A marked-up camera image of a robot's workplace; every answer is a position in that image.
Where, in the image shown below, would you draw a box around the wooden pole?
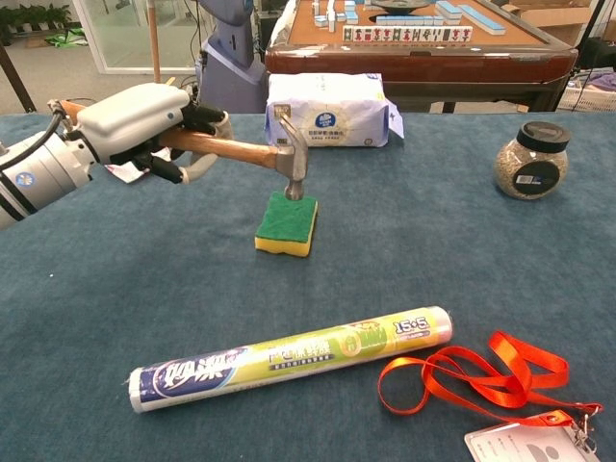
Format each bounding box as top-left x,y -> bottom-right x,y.
146,0 -> 163,86

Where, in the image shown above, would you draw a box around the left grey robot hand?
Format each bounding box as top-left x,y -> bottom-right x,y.
76,83 -> 235,187

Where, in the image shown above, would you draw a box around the white ID badge card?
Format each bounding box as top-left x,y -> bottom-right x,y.
464,423 -> 601,462

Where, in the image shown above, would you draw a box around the blue carpet table mat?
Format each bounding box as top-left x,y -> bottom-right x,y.
0,111 -> 616,462

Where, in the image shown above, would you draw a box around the orange lanyard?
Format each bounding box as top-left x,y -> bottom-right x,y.
377,330 -> 604,434

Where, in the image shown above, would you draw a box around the white tissue pack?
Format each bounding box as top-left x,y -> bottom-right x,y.
264,71 -> 405,148

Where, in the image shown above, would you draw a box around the cling film roll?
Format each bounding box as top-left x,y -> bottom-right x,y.
127,305 -> 454,415

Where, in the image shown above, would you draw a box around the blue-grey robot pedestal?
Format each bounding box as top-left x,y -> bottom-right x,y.
195,0 -> 269,115

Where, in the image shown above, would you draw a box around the cardboard box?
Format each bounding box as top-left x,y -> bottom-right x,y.
508,0 -> 599,29

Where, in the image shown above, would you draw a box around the crumpled white plastic packet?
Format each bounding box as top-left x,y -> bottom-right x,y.
103,146 -> 175,185

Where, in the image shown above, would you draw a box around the green yellow sponge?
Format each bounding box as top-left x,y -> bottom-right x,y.
254,191 -> 320,259

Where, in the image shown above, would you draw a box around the white plastic basket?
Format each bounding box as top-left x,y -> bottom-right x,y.
559,71 -> 616,114

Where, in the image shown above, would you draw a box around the face-up mahjong tile row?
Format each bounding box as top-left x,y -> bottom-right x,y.
342,25 -> 474,43

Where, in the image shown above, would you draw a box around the glass jar black lid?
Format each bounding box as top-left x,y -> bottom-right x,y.
494,121 -> 573,201

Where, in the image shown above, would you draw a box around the brown mahjong table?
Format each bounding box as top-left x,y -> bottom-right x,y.
264,0 -> 578,115

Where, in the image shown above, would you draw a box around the wooden handle claw hammer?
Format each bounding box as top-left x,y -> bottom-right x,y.
50,98 -> 310,202

